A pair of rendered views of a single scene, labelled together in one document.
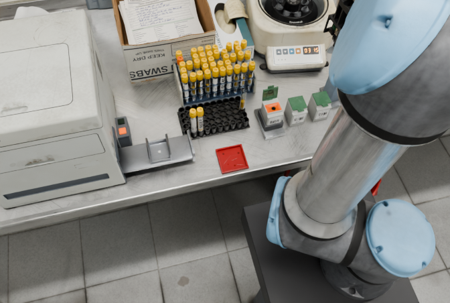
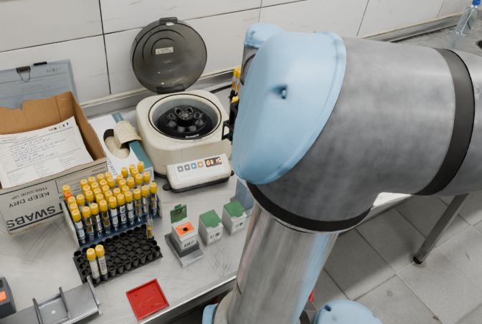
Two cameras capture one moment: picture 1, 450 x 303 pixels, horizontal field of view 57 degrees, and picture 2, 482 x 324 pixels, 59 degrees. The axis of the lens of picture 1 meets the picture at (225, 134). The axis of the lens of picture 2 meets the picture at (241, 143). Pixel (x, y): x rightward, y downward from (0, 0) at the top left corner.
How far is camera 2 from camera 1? 0.07 m
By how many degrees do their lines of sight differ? 21
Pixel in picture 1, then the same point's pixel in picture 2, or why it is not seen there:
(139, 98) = (22, 251)
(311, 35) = (210, 147)
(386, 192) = (321, 295)
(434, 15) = (330, 78)
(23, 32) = not seen: outside the picture
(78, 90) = not seen: outside the picture
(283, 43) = (183, 159)
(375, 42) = (275, 116)
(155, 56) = (37, 197)
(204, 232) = not seen: outside the picture
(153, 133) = (44, 289)
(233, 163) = (150, 304)
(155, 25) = (35, 163)
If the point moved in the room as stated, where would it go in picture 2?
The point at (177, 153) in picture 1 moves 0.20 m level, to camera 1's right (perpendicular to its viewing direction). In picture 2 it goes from (77, 309) to (181, 291)
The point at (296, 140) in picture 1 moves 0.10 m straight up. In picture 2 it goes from (217, 259) to (221, 234)
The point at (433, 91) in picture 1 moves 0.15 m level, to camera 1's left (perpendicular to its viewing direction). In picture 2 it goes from (350, 160) to (118, 185)
